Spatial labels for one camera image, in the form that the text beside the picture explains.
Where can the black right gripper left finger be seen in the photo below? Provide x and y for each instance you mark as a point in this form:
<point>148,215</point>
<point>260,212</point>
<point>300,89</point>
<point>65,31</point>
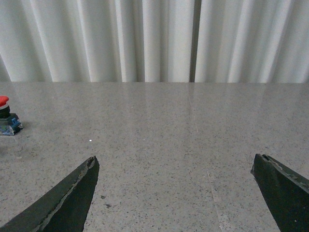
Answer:
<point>63,208</point>

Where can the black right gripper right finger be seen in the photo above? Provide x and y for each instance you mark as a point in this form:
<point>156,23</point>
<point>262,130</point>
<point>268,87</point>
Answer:
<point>285,192</point>

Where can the red mushroom push button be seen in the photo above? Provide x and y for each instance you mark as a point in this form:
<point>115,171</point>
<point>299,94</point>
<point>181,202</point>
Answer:
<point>9,122</point>

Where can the white pleated curtain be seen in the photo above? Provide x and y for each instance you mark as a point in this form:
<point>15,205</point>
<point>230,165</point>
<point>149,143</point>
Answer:
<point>222,41</point>

